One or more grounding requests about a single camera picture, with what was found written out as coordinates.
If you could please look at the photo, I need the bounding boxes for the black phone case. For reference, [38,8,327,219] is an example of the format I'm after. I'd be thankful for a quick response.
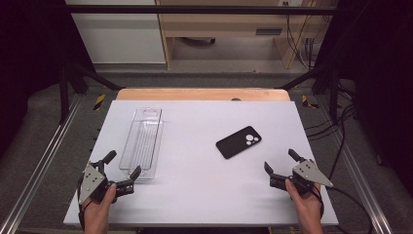
[215,125,263,160]

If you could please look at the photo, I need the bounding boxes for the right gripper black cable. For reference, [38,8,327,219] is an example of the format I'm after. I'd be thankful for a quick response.
[313,184,374,234]

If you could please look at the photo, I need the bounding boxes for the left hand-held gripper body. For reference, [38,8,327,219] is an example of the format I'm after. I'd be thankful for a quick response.
[78,159,135,206]

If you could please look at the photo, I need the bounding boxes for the black floor cables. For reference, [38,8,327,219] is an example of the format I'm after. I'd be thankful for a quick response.
[304,82,358,180]

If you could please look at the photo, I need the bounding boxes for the white table cover board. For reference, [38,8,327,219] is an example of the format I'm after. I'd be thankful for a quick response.
[62,99,339,227]

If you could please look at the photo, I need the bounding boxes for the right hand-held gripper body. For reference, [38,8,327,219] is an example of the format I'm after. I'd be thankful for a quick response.
[269,159,334,196]

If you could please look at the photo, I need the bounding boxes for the aluminium floor rail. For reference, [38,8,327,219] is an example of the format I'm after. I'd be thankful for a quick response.
[0,94,83,234]
[315,97,394,234]

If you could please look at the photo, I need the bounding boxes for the person's right hand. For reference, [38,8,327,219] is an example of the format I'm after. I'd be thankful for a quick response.
[285,178,322,225]

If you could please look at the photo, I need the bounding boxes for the hanging cables under desk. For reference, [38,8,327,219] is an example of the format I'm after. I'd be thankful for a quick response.
[282,0,325,70]

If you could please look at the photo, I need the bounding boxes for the person's left hand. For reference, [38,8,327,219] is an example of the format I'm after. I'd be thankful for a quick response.
[82,183,117,228]

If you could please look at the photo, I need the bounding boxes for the yellow black floor tape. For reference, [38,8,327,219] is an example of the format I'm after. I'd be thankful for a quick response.
[301,95,319,109]
[93,94,107,111]

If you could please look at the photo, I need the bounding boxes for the black curtain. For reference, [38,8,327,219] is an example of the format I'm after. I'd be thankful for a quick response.
[0,0,95,159]
[315,0,413,198]

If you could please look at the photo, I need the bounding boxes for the clear plastic tray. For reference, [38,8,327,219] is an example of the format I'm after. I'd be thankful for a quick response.
[118,106,165,180]

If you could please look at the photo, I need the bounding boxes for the black metal stand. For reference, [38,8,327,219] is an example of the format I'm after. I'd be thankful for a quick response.
[275,62,343,125]
[58,60,125,125]

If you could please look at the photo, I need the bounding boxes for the light wooden desk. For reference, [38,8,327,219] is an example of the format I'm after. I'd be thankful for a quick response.
[155,0,339,70]

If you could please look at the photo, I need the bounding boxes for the white cabinet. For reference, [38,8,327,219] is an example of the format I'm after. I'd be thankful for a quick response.
[64,0,167,64]

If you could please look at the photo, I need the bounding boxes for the black horizontal frame bar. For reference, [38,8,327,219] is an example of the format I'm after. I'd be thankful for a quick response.
[63,4,339,16]

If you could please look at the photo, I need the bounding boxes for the wooden table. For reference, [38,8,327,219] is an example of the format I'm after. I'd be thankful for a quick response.
[116,88,291,102]

